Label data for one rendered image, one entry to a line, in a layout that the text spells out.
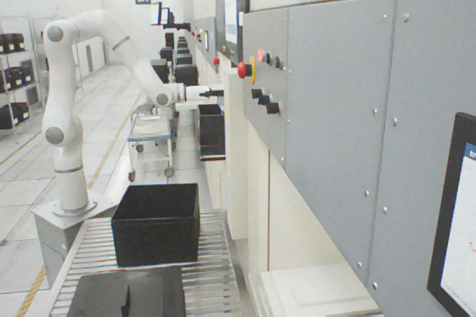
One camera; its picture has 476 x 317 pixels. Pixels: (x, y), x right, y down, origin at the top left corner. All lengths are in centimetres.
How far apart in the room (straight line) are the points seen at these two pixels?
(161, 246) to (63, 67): 79
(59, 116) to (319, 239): 108
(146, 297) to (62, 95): 89
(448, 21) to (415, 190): 12
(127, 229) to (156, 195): 28
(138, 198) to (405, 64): 133
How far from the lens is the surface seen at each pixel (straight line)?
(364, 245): 40
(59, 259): 183
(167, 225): 126
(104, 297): 110
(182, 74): 422
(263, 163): 94
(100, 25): 156
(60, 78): 161
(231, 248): 139
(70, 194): 174
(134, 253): 134
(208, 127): 153
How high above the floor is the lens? 154
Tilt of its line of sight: 17 degrees down
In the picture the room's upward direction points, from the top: 1 degrees counter-clockwise
